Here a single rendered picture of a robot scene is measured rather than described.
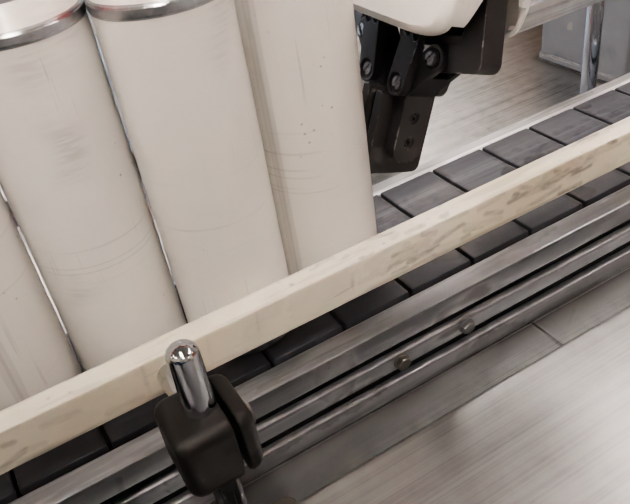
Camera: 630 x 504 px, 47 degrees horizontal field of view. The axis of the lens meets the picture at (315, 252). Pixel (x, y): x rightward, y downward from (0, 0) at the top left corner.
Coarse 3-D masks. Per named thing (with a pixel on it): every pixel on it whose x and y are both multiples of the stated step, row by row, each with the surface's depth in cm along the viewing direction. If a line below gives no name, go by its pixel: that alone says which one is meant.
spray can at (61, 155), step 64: (0, 0) 24; (64, 0) 25; (0, 64) 24; (64, 64) 25; (0, 128) 25; (64, 128) 26; (64, 192) 27; (128, 192) 29; (64, 256) 28; (128, 256) 29; (64, 320) 31; (128, 320) 31
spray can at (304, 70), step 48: (240, 0) 27; (288, 0) 27; (336, 0) 28; (288, 48) 28; (336, 48) 28; (288, 96) 29; (336, 96) 29; (288, 144) 30; (336, 144) 31; (288, 192) 32; (336, 192) 32; (288, 240) 34; (336, 240) 33
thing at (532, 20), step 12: (540, 0) 41; (552, 0) 42; (564, 0) 42; (576, 0) 43; (588, 0) 43; (600, 0) 44; (528, 12) 41; (540, 12) 42; (552, 12) 42; (564, 12) 43; (528, 24) 42; (540, 24) 42; (12, 216) 31
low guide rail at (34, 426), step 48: (576, 144) 37; (624, 144) 38; (480, 192) 35; (528, 192) 36; (384, 240) 33; (432, 240) 34; (288, 288) 31; (336, 288) 32; (192, 336) 30; (240, 336) 31; (96, 384) 28; (144, 384) 29; (0, 432) 27; (48, 432) 28
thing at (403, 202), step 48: (624, 96) 48; (528, 144) 45; (384, 192) 43; (432, 192) 42; (576, 192) 40; (480, 240) 38; (384, 288) 36; (288, 336) 34; (96, 432) 31; (144, 432) 31; (0, 480) 29; (48, 480) 29
